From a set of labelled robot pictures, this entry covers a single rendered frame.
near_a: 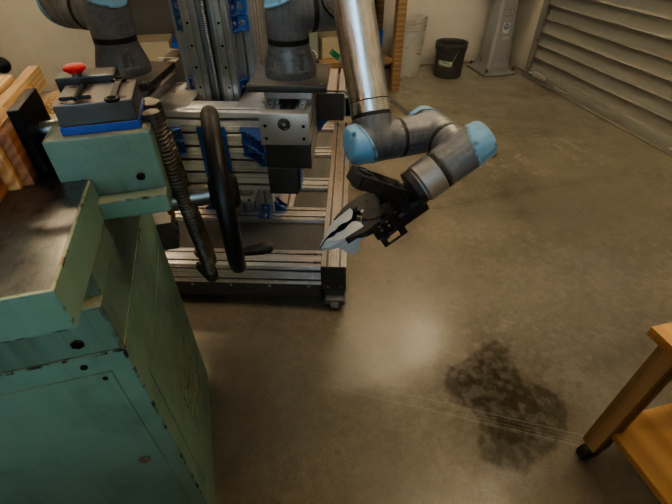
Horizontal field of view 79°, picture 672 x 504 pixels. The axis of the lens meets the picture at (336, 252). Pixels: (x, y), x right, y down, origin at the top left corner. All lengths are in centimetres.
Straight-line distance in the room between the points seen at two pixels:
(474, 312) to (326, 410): 69
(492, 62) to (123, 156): 397
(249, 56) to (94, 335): 105
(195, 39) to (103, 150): 82
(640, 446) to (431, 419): 52
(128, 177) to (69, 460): 51
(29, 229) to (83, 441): 40
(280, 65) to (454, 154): 65
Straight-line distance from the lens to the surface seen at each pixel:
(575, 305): 187
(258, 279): 152
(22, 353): 70
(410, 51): 404
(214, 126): 66
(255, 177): 141
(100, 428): 84
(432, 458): 133
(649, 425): 139
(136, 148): 65
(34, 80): 108
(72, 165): 68
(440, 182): 76
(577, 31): 405
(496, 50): 438
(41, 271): 53
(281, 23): 124
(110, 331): 65
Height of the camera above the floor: 119
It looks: 40 degrees down
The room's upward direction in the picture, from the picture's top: straight up
